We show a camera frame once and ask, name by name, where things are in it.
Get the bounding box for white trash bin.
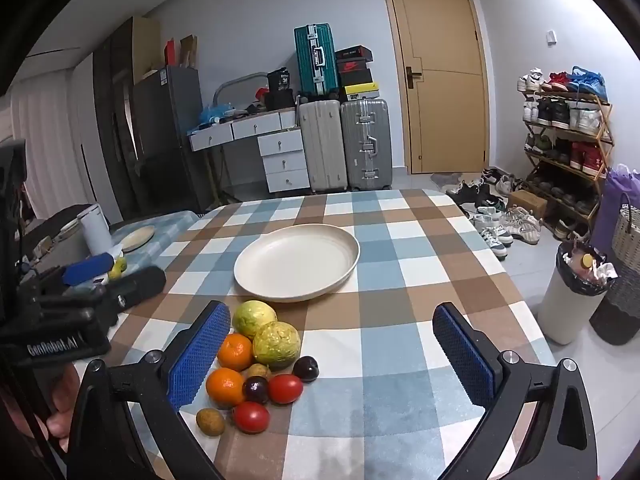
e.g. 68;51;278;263
537;241;618;346

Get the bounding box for blue patterned tablecloth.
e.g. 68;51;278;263
107;210;206;281

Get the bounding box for white curtain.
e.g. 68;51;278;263
10;75;96;221

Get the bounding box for beige suitcase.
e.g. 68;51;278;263
298;100;348;192

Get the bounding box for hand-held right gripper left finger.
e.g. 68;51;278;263
75;300;232;480

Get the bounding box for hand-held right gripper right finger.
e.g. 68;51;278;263
432;302;598;480

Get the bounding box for rows of assorted shoes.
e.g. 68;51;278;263
517;66;608;216

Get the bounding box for woven laundry basket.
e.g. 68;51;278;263
590;192;640;346

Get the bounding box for smooth yellow-green guava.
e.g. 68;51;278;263
231;300;278;341

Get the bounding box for large cardboard box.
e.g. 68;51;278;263
132;15;161;81

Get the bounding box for tan wooden door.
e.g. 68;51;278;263
380;0;491;175

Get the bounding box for wooden shoe rack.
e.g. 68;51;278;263
522;67;613;231

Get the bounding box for silver suitcase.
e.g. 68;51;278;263
341;99;392;192

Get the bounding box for teal suitcase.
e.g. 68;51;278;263
293;23;341;98

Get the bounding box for cream round plate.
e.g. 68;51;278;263
233;223;361;303

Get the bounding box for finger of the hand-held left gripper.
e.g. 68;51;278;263
37;252;116;295
75;266;167;322

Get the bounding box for grey refrigerator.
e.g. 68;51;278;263
132;65;211;213

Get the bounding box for orange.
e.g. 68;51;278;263
217;333;254;372
205;367;247;408

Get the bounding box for bumpy yellow-green guava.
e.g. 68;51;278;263
252;321;302;372

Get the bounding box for brown paper bag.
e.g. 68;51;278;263
179;35;198;68

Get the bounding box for purple gift bag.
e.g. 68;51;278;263
592;164;640;256

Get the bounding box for black bag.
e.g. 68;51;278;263
265;90;298;111

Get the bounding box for small beige saucer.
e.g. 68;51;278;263
121;226;156;253

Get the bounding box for red tomato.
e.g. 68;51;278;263
232;401;271;434
267;374;304;405

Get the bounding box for white desk with drawers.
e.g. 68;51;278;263
189;110;311;196

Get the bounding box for small cardboard box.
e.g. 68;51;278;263
507;190;548;218

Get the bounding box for dark purple plum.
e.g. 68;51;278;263
242;375;271;404
292;355;320;382

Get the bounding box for person's left hand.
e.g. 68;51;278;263
0;360;83;456

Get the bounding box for checked tablecloth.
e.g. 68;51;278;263
70;188;558;480

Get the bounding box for grey metal hoop frame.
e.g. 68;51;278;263
214;72;271;111

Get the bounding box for dark brown wardrobe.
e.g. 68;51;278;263
92;17;161;216

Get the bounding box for pile of sneakers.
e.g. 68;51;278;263
445;167;543;261

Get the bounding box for black printed box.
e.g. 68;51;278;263
266;67;293;93

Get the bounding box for blue plastic bag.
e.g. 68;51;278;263
200;104;236;126

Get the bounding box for white kettle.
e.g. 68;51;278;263
77;203;115;256

